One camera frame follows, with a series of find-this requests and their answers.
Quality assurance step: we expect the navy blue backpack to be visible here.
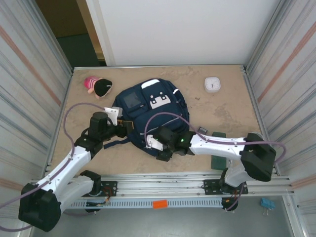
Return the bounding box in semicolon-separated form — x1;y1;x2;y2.
103;78;191;158

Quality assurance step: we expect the green translucent pencil case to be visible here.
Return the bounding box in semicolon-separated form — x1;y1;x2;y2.
211;131;227;170

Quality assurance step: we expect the plush doll with black hair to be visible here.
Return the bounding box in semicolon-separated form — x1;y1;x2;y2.
83;77;114;100

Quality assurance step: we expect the orange tag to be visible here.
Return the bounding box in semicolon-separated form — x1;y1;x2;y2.
153;200;168;210

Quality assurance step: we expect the white square clock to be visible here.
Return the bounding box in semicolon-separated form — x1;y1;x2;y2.
204;77;221;94

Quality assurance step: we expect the blue binder clip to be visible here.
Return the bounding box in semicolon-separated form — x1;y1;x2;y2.
259;197;276;217

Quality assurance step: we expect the aluminium rail frame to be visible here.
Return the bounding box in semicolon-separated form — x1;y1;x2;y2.
31;172;296;198

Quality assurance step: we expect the white slotted cable duct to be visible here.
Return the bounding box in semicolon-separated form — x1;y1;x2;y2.
59;198;224;210

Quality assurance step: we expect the white door frame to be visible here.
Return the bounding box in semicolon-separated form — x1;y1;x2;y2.
85;0;117;67

